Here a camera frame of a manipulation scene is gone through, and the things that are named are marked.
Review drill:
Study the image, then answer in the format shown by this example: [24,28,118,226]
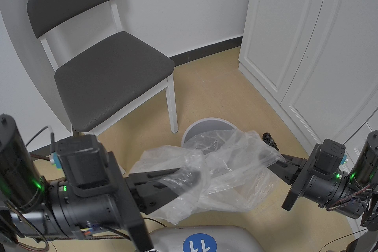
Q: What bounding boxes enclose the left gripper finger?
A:
[132,172,205,215]
[128,168,197,186]

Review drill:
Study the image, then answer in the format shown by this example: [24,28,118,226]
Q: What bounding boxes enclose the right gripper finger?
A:
[279,153,308,171]
[267,162,302,186]

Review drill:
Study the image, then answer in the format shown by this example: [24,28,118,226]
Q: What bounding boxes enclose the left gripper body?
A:
[44,151,154,252]

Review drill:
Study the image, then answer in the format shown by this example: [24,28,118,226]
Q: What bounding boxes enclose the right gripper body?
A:
[282,143,351,212]

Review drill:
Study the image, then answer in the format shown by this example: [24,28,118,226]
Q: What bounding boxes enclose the black plastic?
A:
[262,132,279,151]

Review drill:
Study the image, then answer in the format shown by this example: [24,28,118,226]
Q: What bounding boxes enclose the clear plastic bag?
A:
[130,129,286,225]

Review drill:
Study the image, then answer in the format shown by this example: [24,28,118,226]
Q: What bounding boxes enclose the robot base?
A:
[146,226,266,252]

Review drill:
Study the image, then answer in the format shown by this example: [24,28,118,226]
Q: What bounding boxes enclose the white trash bin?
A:
[181,117,238,151]

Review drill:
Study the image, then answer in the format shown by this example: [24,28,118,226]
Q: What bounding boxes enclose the white chair dark grey cushions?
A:
[27,0,178,176]

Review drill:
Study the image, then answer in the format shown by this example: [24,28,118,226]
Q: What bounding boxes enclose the white wardrobe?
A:
[238,0,378,174]

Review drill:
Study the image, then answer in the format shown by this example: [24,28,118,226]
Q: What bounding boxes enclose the black cable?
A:
[319,232,368,252]
[142,217,167,228]

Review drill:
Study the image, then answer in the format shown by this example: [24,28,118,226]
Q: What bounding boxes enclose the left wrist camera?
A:
[50,135,117,198]

